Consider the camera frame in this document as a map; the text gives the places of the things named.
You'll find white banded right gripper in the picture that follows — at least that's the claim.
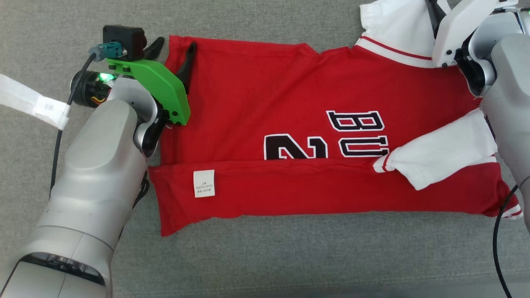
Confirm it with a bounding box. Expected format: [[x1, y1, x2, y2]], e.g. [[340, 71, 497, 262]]
[[426, 0, 518, 67]]

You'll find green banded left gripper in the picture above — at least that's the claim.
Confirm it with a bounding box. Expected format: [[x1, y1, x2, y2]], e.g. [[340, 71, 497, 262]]
[[70, 36, 198, 126]]

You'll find red white numbered jersey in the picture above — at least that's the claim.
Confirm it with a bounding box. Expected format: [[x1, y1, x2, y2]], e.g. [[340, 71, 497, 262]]
[[148, 0, 523, 237]]

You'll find white tape label strip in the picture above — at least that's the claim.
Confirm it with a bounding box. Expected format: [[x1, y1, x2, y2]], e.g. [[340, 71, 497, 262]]
[[0, 74, 71, 131]]

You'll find black cable with teal connector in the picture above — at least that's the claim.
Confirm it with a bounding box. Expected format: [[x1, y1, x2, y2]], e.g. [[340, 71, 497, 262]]
[[492, 184, 520, 298], [49, 41, 125, 199]]

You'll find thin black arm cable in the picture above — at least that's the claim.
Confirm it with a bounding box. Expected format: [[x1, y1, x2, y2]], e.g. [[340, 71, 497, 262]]
[[120, 166, 150, 240]]

